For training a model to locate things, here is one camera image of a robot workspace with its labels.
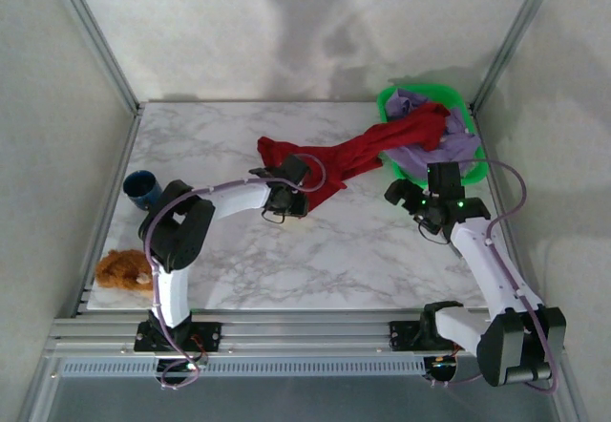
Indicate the red t-shirt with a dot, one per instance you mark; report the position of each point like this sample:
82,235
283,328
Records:
372,145

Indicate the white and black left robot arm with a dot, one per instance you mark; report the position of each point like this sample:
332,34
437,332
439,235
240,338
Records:
169,288

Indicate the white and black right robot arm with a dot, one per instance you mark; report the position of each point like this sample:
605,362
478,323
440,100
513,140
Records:
482,264

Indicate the green plastic basket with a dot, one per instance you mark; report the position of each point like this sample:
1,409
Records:
403,174

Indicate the purple t-shirt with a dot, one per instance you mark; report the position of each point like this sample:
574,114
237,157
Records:
429,159

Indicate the dark blue mug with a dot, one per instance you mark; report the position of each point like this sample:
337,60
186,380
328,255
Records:
138,188

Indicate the brown plush toy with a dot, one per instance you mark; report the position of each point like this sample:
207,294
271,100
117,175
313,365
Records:
121,269

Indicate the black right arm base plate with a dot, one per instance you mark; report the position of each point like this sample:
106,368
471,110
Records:
403,336

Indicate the aluminium frame rail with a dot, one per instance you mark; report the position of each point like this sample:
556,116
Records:
305,331

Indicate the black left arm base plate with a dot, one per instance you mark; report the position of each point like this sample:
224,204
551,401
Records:
205,336

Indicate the aluminium frame post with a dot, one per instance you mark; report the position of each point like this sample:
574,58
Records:
515,35
95,37

